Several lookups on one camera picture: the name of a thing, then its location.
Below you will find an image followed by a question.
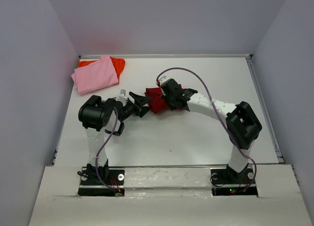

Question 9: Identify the dark red t shirt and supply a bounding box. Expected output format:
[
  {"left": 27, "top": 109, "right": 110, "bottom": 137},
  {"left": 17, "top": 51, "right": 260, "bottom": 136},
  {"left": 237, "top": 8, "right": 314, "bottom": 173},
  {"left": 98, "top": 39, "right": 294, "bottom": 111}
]
[{"left": 144, "top": 84, "right": 189, "bottom": 115}]

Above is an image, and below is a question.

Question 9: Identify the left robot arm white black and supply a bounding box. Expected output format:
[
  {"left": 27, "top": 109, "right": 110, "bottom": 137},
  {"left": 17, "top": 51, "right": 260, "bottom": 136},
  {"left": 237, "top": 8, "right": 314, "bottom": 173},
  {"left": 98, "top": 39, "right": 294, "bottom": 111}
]
[{"left": 78, "top": 92, "right": 152, "bottom": 180}]

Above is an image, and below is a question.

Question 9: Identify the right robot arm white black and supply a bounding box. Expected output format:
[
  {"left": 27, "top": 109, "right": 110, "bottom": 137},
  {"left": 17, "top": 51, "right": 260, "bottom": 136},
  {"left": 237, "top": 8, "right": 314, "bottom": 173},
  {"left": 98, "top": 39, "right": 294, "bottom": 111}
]
[{"left": 157, "top": 76, "right": 262, "bottom": 181}]

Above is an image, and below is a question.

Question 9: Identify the orange folded t shirt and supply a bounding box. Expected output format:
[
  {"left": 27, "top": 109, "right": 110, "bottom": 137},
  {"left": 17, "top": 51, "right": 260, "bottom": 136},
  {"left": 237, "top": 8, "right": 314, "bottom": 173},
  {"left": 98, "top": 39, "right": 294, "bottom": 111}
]
[{"left": 77, "top": 57, "right": 126, "bottom": 81}]

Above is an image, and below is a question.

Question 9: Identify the pink folded t shirt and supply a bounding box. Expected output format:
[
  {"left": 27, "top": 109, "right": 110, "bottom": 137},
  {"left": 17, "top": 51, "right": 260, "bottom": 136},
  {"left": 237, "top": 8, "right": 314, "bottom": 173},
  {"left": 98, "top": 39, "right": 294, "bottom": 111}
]
[{"left": 71, "top": 55, "right": 119, "bottom": 95}]

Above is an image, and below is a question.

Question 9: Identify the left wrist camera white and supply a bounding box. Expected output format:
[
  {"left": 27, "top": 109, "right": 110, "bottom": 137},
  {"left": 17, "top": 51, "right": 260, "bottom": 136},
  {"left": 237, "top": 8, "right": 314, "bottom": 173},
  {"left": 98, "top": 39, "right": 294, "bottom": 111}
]
[{"left": 117, "top": 89, "right": 128, "bottom": 102}]

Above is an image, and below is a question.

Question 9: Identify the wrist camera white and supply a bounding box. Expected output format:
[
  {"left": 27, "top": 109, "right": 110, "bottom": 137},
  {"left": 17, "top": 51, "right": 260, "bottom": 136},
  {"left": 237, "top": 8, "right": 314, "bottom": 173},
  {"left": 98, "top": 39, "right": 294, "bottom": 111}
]
[
  {"left": 117, "top": 89, "right": 128, "bottom": 102},
  {"left": 157, "top": 76, "right": 168, "bottom": 87}
]

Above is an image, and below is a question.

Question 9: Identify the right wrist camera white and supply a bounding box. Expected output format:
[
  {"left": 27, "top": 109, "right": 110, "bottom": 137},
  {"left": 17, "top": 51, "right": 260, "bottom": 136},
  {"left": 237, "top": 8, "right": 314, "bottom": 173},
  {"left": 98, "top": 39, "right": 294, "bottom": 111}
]
[{"left": 157, "top": 76, "right": 168, "bottom": 87}]

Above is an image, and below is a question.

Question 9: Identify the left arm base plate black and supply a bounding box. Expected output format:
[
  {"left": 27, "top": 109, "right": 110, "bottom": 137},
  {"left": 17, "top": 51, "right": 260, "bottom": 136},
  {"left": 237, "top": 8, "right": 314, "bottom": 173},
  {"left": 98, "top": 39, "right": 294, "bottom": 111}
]
[{"left": 78, "top": 168, "right": 125, "bottom": 197}]

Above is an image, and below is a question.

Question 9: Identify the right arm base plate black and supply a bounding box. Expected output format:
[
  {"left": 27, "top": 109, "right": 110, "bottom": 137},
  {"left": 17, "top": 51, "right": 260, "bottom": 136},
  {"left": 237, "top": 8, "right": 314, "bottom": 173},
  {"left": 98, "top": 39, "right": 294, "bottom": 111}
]
[{"left": 209, "top": 168, "right": 258, "bottom": 197}]

